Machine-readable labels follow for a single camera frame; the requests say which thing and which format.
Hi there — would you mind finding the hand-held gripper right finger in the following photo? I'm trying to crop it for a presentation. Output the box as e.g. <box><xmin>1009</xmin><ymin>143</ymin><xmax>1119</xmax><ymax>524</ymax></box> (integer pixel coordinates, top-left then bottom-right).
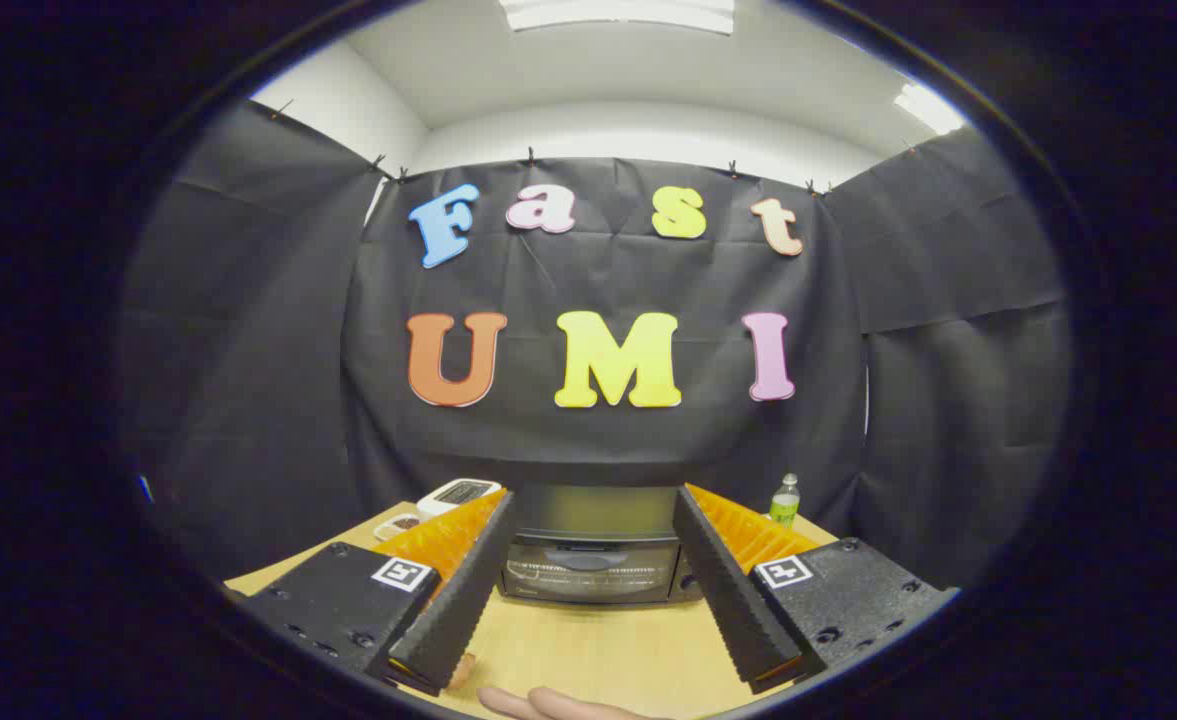
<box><xmin>673</xmin><ymin>483</ymin><xmax>959</xmax><ymax>695</ymax></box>

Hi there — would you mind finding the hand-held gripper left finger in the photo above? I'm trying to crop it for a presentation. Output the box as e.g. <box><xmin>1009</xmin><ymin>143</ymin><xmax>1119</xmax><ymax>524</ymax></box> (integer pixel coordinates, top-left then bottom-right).
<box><xmin>238</xmin><ymin>488</ymin><xmax>517</xmax><ymax>698</ymax></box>

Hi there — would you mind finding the black toaster oven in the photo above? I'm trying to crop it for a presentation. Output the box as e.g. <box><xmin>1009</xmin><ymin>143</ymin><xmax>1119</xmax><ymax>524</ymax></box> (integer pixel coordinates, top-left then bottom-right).
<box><xmin>496</xmin><ymin>484</ymin><xmax>704</xmax><ymax>606</ymax></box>

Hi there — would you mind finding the white pop-up toaster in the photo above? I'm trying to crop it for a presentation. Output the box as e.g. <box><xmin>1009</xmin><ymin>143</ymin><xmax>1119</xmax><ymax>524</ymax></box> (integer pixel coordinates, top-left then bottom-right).
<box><xmin>416</xmin><ymin>478</ymin><xmax>502</xmax><ymax>518</ymax></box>

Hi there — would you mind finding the green drink bottle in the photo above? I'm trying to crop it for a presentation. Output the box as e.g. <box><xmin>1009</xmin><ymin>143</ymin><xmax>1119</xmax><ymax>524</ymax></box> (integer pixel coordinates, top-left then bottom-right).
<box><xmin>768</xmin><ymin>473</ymin><xmax>801</xmax><ymax>529</ymax></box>

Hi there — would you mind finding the black backdrop cloth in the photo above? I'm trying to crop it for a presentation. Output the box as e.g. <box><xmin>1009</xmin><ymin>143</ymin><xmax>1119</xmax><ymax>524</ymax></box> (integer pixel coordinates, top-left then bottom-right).
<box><xmin>118</xmin><ymin>100</ymin><xmax>1074</xmax><ymax>591</ymax></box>

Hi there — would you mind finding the small ceiling light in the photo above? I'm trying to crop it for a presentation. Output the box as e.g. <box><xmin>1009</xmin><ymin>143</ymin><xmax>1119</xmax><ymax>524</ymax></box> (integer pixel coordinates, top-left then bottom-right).
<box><xmin>893</xmin><ymin>82</ymin><xmax>967</xmax><ymax>136</ymax></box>

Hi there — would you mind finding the long ceiling light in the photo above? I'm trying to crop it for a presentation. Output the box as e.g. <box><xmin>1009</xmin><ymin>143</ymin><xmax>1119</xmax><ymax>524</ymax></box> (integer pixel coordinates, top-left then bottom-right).
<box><xmin>498</xmin><ymin>0</ymin><xmax>736</xmax><ymax>36</ymax></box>

